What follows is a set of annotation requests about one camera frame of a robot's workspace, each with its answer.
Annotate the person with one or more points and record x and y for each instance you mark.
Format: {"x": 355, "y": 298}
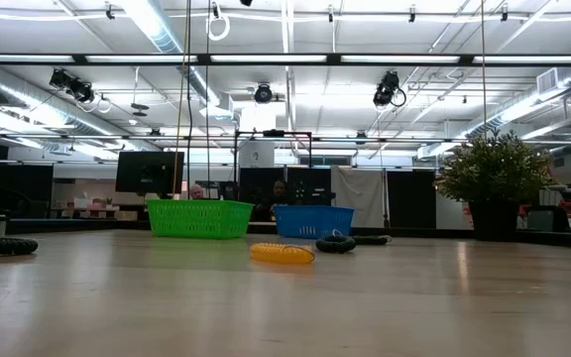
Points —
{"x": 278, "y": 193}
{"x": 196, "y": 192}

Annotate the black partition panel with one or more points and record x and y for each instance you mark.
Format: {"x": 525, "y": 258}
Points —
{"x": 258, "y": 183}
{"x": 310, "y": 183}
{"x": 412, "y": 198}

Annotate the blue plastic basket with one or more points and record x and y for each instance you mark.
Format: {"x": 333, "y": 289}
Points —
{"x": 312, "y": 221}

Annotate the white cloth curtain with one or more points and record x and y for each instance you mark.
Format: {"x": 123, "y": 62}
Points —
{"x": 360, "y": 196}

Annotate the black ceiling spotlight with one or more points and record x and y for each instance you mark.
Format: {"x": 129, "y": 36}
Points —
{"x": 384, "y": 89}
{"x": 72, "y": 86}
{"x": 263, "y": 93}

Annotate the green plastic basket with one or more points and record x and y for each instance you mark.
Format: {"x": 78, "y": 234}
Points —
{"x": 198, "y": 219}

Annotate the black background monitor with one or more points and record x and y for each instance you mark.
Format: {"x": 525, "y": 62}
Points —
{"x": 149, "y": 172}

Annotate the green potted artificial plant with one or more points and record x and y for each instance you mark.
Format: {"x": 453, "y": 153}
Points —
{"x": 493, "y": 173}

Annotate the black background gantry frame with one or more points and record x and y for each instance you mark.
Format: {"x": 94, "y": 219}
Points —
{"x": 273, "y": 133}

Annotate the black overhead gantry frame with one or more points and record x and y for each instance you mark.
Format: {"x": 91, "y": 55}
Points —
{"x": 335, "y": 59}

